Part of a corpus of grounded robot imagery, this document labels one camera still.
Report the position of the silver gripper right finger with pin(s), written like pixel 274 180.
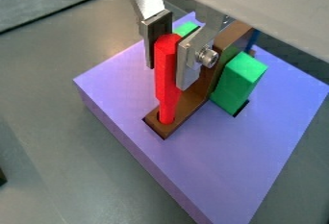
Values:
pixel 196 52

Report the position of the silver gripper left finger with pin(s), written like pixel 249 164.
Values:
pixel 155 22

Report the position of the red peg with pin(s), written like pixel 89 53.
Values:
pixel 168 93

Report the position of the green block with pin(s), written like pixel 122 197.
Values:
pixel 240 77
pixel 187 29

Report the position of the purple board block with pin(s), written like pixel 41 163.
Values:
pixel 221 160

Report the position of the brown L-shaped block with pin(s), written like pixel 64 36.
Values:
pixel 231 43

